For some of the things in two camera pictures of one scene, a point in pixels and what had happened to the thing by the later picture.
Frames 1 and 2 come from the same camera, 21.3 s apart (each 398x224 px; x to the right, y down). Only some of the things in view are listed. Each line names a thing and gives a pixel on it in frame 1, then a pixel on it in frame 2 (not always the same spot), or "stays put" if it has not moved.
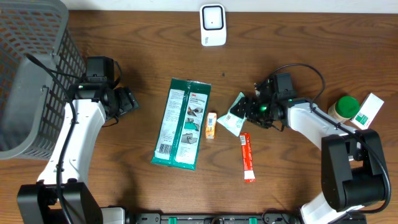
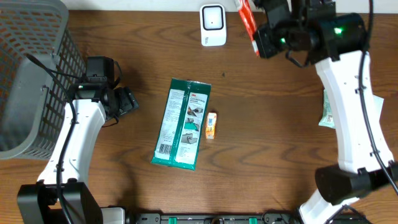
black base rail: (208, 218) stays put
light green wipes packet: (233, 122) to (328, 119)
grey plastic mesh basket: (32, 98) stays put
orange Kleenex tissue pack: (210, 128) stays put
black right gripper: (250, 111) to (267, 35)
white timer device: (212, 20) stays put
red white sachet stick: (247, 160) to (250, 22)
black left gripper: (128, 99) stays put
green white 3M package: (180, 132) stays put
